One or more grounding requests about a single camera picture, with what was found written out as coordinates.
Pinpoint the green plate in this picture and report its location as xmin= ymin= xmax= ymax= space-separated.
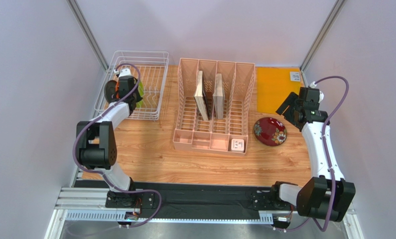
xmin=136 ymin=81 xmax=144 ymax=108

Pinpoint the dark teal plate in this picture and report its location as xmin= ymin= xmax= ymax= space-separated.
xmin=104 ymin=80 xmax=117 ymax=104

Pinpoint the red floral plate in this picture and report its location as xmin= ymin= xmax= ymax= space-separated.
xmin=253 ymin=117 xmax=287 ymax=146

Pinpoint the orange plate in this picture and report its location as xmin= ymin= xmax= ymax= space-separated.
xmin=114 ymin=81 xmax=120 ymax=101

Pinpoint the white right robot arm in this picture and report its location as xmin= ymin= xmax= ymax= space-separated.
xmin=270 ymin=87 xmax=356 ymax=222

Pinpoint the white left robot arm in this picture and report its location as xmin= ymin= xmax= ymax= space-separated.
xmin=73 ymin=76 xmax=140 ymax=194

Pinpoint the orange mat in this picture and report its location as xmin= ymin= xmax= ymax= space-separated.
xmin=257 ymin=67 xmax=303 ymax=114

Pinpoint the white label sticker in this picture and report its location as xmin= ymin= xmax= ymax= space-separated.
xmin=289 ymin=71 xmax=301 ymax=82

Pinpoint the white power socket cube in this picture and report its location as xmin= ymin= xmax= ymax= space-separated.
xmin=230 ymin=138 xmax=246 ymax=153

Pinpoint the right wooden board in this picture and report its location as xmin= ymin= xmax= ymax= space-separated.
xmin=213 ymin=73 xmax=225 ymax=120

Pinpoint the wooden board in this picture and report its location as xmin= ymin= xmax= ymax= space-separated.
xmin=194 ymin=70 xmax=210 ymax=121
xmin=213 ymin=73 xmax=225 ymax=120

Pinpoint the left wooden board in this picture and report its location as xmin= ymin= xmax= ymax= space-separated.
xmin=194 ymin=70 xmax=210 ymax=121

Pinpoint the pink plastic file organizer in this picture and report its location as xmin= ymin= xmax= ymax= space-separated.
xmin=173 ymin=58 xmax=256 ymax=156

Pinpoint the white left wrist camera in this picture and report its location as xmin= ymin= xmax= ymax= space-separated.
xmin=114 ymin=68 xmax=132 ymax=79

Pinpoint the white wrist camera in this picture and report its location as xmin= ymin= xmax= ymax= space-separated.
xmin=309 ymin=81 xmax=324 ymax=103
xmin=114 ymin=68 xmax=132 ymax=79

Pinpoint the white wire dish rack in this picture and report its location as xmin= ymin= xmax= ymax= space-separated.
xmin=94 ymin=50 xmax=169 ymax=121

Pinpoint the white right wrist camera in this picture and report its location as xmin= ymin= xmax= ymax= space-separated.
xmin=309 ymin=81 xmax=324 ymax=103

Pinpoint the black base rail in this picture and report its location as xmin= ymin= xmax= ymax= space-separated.
xmin=56 ymin=180 xmax=294 ymax=230

